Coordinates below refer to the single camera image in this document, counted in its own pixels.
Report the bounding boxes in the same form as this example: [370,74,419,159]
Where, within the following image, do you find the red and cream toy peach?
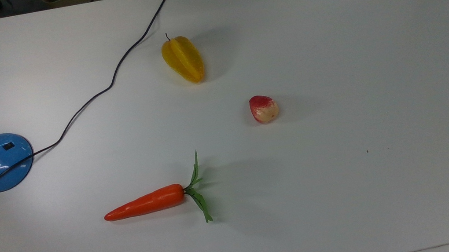
[248,92,281,126]

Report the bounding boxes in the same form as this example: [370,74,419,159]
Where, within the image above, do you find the yellow plastic starfruit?
[158,29,207,88]

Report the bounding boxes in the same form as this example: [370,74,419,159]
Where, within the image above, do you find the orange toy carrot green leaves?
[96,149,214,238]

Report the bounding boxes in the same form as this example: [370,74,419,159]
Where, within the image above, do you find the black lamp power cable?
[0,0,198,190]

